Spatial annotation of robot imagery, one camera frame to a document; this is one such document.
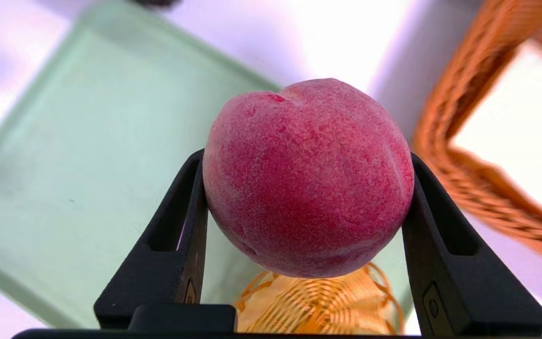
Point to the light green plastic tray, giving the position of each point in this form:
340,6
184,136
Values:
87,165

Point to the red yellow peach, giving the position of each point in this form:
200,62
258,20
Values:
308,179

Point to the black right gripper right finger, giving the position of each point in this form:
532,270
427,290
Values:
454,273

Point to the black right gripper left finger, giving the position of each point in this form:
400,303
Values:
167,263

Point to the small yellow wicker basket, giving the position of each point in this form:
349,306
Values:
318,306

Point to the orange wicker basket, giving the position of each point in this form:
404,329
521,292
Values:
478,155

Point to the dark brown wicker basket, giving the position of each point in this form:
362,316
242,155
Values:
157,2

